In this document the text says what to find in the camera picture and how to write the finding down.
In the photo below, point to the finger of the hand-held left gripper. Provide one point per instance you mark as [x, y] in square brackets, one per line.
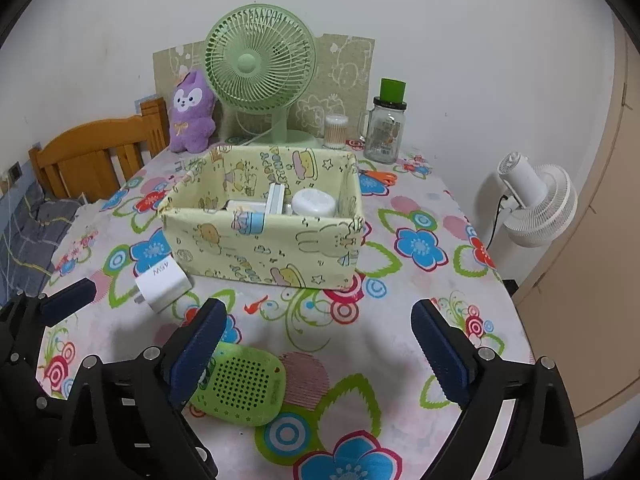
[70, 300]

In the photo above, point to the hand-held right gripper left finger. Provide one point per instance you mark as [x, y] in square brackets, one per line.
[197, 355]

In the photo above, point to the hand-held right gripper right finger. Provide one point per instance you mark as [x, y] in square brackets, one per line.
[442, 355]

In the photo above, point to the green perforated panda case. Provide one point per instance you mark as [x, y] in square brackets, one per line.
[245, 385]

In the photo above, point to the white charger plug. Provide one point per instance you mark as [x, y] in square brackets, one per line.
[162, 282]

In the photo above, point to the yellow cartoon fabric storage box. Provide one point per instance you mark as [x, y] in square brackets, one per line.
[260, 250]

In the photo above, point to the white round container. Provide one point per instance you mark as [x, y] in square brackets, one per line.
[312, 202]

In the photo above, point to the grey plaid bedding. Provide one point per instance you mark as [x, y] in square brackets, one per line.
[30, 240]

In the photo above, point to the wooden bed headboard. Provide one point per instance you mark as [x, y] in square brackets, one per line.
[95, 155]

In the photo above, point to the white cardboard box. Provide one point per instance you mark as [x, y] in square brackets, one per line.
[276, 200]

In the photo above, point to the white standing fan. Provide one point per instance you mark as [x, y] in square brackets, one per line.
[537, 200]

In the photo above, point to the beige wardrobe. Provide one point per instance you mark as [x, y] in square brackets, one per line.
[600, 260]

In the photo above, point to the purple plush toy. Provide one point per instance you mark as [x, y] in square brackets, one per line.
[192, 110]

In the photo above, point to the glass jar with green lid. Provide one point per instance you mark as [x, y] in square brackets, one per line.
[382, 130]

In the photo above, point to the cotton swab jar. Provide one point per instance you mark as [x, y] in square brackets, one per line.
[336, 132]

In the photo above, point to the green desk fan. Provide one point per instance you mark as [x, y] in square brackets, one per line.
[260, 65]

